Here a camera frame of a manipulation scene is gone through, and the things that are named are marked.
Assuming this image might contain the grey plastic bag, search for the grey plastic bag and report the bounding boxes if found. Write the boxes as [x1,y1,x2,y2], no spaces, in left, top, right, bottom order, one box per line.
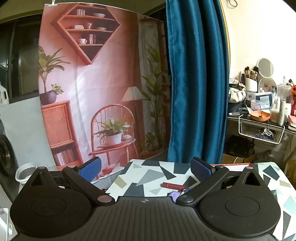
[254,149,272,163]

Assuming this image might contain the orange bowl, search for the orange bowl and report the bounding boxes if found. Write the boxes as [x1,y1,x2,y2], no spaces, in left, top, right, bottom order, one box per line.
[250,110,271,121]

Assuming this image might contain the round white vanity mirror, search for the round white vanity mirror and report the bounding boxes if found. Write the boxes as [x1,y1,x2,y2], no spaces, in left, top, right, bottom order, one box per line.
[257,58,277,93]

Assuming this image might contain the white makeup brush holder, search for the white makeup brush holder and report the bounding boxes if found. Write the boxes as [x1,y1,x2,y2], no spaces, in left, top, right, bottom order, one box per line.
[238,66,259,92]

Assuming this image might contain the white wire basket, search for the white wire basket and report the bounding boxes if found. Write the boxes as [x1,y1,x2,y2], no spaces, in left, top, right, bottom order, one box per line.
[238,115,286,144]

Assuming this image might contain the printed room scene backdrop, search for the printed room scene backdrop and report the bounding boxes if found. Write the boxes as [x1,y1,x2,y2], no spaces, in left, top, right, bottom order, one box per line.
[38,1,171,183]

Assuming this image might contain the white spray bottle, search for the white spray bottle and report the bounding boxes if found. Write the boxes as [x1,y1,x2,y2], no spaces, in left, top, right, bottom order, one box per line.
[279,100,286,127]

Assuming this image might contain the cluttered white desk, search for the cluttered white desk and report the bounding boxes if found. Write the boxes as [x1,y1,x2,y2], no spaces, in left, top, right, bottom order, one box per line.
[227,111,296,163]

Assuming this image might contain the dark glass window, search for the dark glass window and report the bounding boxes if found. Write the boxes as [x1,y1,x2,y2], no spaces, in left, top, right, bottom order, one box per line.
[0,14,42,98]

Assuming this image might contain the white plastic basin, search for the white plastic basin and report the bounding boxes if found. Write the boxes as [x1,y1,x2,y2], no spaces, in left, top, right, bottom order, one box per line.
[15,162,38,184]

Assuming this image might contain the brown cardboard box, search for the brown cardboard box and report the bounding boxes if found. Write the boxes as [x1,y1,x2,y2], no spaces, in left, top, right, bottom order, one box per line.
[221,153,255,165]

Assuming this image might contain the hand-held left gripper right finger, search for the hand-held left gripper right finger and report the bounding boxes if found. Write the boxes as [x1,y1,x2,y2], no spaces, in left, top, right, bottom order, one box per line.
[177,156,269,207]

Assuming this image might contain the white cloth bag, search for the white cloth bag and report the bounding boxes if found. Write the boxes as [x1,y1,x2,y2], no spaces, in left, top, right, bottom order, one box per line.
[228,88,247,103]

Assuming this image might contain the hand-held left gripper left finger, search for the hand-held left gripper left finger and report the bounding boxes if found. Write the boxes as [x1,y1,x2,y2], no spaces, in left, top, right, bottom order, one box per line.
[23,156,115,207]

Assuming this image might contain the white detergent bottle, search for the white detergent bottle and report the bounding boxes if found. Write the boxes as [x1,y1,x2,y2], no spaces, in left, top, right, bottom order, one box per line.
[0,81,10,107]

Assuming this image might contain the clear plastic container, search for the clear plastic container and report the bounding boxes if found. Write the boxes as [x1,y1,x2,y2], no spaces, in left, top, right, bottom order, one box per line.
[277,84,292,102]

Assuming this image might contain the blue velvet curtain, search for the blue velvet curtain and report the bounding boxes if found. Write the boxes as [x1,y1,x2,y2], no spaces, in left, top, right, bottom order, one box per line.
[165,0,230,165]

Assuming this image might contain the blue white packet box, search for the blue white packet box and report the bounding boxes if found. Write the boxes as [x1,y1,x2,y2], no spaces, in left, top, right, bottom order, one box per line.
[259,92,274,108]

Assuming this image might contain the dark red lipstick tube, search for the dark red lipstick tube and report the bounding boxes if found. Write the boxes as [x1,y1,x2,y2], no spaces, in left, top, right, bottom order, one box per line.
[161,182,184,190]

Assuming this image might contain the black bag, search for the black bag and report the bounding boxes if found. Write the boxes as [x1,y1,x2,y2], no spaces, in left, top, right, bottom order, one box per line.
[225,134,255,158]

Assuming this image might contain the purple plastic case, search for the purple plastic case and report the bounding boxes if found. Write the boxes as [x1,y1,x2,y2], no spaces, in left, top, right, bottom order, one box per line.
[169,190,182,204]

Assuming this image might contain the red strawberry print box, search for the red strawberry print box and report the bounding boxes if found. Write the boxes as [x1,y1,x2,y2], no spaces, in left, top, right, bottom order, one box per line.
[209,163,253,168]

